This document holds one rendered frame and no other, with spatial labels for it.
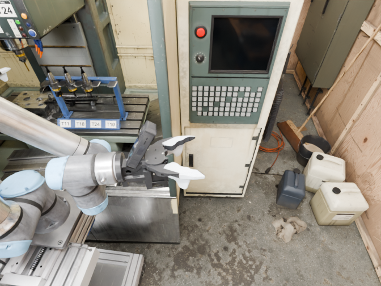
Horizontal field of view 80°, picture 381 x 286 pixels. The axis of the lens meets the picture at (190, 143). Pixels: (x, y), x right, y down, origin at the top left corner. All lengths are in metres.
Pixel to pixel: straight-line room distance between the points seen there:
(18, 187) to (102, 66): 1.56
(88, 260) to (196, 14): 1.12
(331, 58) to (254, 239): 2.06
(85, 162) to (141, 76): 2.12
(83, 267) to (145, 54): 1.97
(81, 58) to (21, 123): 1.62
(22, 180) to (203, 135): 1.12
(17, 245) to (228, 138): 1.30
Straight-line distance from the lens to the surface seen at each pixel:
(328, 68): 3.08
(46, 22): 1.59
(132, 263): 1.88
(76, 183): 0.57
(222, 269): 2.08
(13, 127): 0.68
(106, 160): 0.55
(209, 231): 2.17
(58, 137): 0.69
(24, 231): 0.84
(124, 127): 1.73
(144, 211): 1.60
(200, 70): 1.28
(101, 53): 2.20
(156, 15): 0.76
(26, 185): 0.88
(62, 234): 1.01
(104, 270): 1.94
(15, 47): 1.82
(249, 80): 1.34
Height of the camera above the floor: 1.98
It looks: 45 degrees down
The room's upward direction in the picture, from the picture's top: straight up
